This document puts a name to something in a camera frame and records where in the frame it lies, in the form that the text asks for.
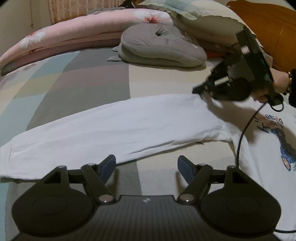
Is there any orange wooden headboard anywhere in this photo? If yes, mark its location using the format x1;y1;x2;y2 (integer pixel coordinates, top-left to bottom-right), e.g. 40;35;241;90
227;1;296;72

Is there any person's right hand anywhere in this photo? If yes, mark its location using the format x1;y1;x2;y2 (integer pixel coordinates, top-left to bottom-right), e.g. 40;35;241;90
251;68;290;103

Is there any grey round cushion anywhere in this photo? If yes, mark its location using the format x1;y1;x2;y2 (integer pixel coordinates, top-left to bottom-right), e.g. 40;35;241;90
107;24;207;68

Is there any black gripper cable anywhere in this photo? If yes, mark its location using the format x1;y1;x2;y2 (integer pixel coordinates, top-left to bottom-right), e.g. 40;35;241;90
234;101;296;234

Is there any pink patterned curtain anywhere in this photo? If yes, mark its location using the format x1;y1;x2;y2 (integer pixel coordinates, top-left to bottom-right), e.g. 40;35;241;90
48;0;124;24

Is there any striped pastel pillow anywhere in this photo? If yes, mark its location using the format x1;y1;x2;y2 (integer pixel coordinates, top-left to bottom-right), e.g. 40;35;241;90
138;1;245;46

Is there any white long-sleeve shirt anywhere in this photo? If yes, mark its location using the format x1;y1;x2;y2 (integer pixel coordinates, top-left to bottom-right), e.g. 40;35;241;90
1;94;295;230

